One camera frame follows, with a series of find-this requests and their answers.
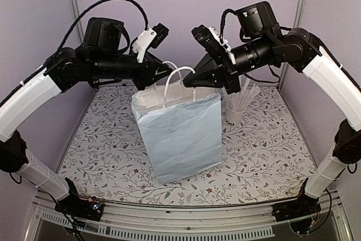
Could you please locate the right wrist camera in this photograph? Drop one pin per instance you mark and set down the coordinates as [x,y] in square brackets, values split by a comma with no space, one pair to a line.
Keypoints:
[209,39]

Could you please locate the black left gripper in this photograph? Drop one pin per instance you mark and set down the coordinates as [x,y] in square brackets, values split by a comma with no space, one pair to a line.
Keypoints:
[150,65]

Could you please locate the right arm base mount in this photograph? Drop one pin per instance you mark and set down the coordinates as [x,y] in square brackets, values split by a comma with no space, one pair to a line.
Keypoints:
[302,206]

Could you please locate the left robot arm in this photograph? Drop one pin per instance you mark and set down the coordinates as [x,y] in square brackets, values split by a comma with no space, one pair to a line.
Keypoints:
[106,55]

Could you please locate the bundle of white wrapped straws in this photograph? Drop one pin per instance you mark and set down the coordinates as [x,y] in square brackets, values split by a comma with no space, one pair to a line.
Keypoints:
[239,101]

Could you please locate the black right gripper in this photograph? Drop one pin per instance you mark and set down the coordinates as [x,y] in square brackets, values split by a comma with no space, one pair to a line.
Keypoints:
[204,75]

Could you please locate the white cup holding straws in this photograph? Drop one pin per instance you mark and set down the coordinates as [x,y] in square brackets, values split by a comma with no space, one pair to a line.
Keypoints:
[233,118]

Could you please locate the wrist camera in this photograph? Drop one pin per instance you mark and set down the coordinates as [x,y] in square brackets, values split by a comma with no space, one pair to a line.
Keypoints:
[151,37]
[209,39]

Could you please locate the floral tablecloth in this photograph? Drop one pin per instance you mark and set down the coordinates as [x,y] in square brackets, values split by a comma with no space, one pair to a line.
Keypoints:
[263,159]

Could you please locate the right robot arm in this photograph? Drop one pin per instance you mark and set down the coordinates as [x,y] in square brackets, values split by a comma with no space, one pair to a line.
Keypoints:
[265,42]

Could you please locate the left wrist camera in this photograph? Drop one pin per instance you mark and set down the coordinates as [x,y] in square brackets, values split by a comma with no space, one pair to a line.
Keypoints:
[151,37]

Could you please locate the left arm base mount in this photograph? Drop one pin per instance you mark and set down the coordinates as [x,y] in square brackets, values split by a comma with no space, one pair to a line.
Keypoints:
[80,207]

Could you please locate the front aluminium rail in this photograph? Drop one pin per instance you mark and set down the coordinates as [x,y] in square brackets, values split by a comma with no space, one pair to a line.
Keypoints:
[257,221]

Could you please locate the right aluminium frame post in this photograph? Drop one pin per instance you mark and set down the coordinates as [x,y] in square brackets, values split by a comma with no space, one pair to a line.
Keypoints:
[296,23]

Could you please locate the white paper bag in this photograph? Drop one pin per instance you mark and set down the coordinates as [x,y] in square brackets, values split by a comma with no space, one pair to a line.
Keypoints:
[181,127]

